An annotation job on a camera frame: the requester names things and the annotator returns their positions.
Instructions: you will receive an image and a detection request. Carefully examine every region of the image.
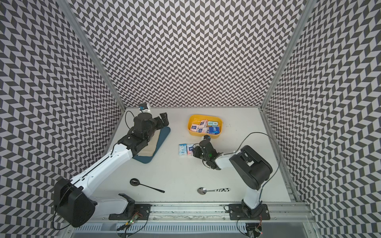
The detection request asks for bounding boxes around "light blue cartoon tissue pack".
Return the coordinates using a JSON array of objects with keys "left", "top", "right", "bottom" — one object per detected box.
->
[{"left": 179, "top": 144, "right": 188, "bottom": 156}]

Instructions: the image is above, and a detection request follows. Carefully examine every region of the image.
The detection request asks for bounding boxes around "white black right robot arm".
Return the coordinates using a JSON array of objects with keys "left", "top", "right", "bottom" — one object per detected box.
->
[{"left": 192, "top": 138, "right": 273, "bottom": 210}]

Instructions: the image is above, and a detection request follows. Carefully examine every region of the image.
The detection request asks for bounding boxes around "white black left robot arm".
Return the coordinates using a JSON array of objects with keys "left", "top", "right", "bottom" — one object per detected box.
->
[{"left": 53, "top": 112, "right": 169, "bottom": 228}]

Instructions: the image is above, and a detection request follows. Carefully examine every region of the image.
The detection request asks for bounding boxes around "yellow plastic storage box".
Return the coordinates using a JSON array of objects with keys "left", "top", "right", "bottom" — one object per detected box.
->
[{"left": 187, "top": 114, "right": 223, "bottom": 139}]

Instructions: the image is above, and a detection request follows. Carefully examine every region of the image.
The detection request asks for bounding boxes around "teal plastic tray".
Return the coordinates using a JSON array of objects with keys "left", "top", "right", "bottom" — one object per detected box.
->
[{"left": 133, "top": 127, "right": 171, "bottom": 164}]

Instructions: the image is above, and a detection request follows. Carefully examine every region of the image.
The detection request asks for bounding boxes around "dark blue Tempo tissue pack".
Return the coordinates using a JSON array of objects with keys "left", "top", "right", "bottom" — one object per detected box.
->
[{"left": 208, "top": 127, "right": 220, "bottom": 135}]

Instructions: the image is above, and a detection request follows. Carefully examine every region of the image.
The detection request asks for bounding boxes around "beige linen cloth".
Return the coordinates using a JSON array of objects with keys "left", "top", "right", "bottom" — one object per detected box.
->
[{"left": 138, "top": 130, "right": 161, "bottom": 157}]

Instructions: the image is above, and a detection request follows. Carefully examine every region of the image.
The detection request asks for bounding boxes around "mint green tissue pack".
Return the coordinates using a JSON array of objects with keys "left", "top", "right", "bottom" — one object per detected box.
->
[{"left": 207, "top": 121, "right": 218, "bottom": 127}]

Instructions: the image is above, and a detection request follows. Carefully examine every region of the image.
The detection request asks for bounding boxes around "black plastic spoon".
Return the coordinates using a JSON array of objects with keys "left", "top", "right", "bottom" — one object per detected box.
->
[{"left": 130, "top": 178, "right": 165, "bottom": 193}]

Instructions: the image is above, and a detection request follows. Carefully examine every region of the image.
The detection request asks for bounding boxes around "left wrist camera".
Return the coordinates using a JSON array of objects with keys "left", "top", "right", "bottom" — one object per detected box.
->
[{"left": 139, "top": 103, "right": 151, "bottom": 113}]

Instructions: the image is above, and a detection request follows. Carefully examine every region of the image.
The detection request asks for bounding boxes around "metal spoon patterned handle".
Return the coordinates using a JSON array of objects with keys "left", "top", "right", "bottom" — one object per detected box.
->
[{"left": 197, "top": 187, "right": 231, "bottom": 195}]

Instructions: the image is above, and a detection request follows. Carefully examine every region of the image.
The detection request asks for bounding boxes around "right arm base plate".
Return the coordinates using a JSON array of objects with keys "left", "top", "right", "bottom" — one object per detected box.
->
[{"left": 228, "top": 203, "right": 270, "bottom": 221}]

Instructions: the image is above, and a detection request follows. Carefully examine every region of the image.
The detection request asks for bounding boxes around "aluminium front rail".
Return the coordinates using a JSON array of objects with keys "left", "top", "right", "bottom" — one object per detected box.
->
[{"left": 63, "top": 202, "right": 316, "bottom": 224}]

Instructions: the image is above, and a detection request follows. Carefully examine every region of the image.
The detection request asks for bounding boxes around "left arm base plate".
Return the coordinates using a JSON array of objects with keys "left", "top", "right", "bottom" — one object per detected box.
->
[{"left": 108, "top": 204, "right": 152, "bottom": 221}]

